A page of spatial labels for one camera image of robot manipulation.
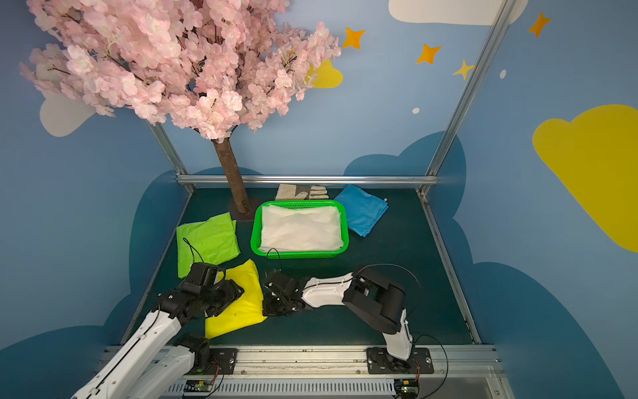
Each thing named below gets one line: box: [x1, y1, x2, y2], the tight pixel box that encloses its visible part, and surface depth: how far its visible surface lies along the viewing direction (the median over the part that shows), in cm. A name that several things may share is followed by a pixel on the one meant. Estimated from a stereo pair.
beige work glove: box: [274, 183, 329, 201], surface depth 122 cm
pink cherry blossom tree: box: [19, 0, 342, 215], surface depth 55 cm
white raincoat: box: [258, 204, 344, 252], surface depth 101 cm
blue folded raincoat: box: [333, 184, 390, 238], surface depth 113 cm
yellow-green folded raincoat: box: [205, 258, 268, 340], surface depth 84 cm
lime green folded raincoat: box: [176, 211, 241, 279], surface depth 103 cm
